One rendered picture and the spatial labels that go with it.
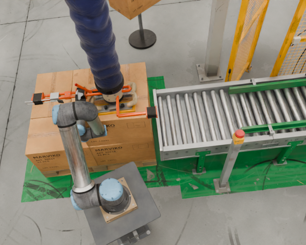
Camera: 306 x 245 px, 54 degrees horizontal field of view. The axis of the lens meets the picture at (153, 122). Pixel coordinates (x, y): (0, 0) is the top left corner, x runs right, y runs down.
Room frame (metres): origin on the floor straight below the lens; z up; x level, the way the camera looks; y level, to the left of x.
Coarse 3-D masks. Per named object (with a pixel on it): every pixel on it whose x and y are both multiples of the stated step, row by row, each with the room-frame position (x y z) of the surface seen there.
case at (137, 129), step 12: (144, 84) 1.70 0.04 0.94; (144, 96) 1.57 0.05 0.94; (144, 108) 1.45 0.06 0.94; (108, 120) 1.37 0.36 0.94; (120, 120) 1.37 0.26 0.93; (132, 120) 1.36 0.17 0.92; (144, 120) 1.36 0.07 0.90; (108, 132) 1.37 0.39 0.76; (120, 132) 1.37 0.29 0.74; (132, 132) 1.36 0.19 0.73; (144, 132) 1.36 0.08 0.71; (96, 144) 1.38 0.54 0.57; (108, 144) 1.37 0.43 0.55
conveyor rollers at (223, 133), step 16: (176, 96) 1.83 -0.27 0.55; (224, 96) 1.77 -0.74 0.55; (240, 96) 1.74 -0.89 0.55; (288, 96) 1.68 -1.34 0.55; (160, 112) 1.66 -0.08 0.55; (208, 112) 1.60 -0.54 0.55; (224, 112) 1.59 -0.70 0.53; (256, 112) 1.53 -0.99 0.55; (272, 112) 1.53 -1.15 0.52; (288, 112) 1.50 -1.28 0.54; (304, 112) 1.48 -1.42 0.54; (192, 128) 1.44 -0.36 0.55; (304, 128) 1.30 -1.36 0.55; (176, 144) 1.29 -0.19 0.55
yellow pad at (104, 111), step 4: (104, 104) 1.53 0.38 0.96; (108, 104) 1.52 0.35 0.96; (120, 104) 1.50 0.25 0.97; (124, 104) 1.50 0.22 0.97; (104, 108) 1.47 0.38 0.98; (108, 108) 1.47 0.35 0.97; (120, 108) 1.46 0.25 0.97; (124, 108) 1.45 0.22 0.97; (128, 108) 1.45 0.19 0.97; (132, 108) 1.45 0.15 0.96; (100, 112) 1.44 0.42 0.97; (104, 112) 1.44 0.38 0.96; (108, 112) 1.44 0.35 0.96; (112, 112) 1.43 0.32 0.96; (116, 112) 1.43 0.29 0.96; (120, 112) 1.43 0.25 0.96; (124, 112) 1.43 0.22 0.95
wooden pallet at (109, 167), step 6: (126, 162) 1.37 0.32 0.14; (138, 162) 1.41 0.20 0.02; (144, 162) 1.37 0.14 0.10; (150, 162) 1.37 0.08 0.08; (90, 168) 1.41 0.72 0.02; (96, 168) 1.37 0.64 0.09; (102, 168) 1.37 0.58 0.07; (108, 168) 1.38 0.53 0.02; (114, 168) 1.38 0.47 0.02; (48, 174) 1.37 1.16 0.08; (54, 174) 1.37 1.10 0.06; (60, 174) 1.38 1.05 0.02; (66, 174) 1.37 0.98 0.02
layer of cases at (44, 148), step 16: (128, 64) 2.35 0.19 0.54; (144, 64) 2.33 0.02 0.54; (48, 80) 2.25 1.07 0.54; (64, 80) 2.23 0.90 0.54; (80, 80) 2.20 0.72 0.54; (128, 80) 2.12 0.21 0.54; (32, 112) 1.85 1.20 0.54; (48, 112) 1.82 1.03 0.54; (32, 128) 1.65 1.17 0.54; (48, 128) 1.63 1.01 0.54; (32, 144) 1.47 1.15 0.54; (48, 144) 1.45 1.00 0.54; (112, 144) 1.37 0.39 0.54; (128, 144) 1.37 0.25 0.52; (144, 144) 1.37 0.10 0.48; (32, 160) 1.37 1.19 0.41; (48, 160) 1.37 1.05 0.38; (64, 160) 1.37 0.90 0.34; (96, 160) 1.37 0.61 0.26; (112, 160) 1.37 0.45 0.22; (128, 160) 1.37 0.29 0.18
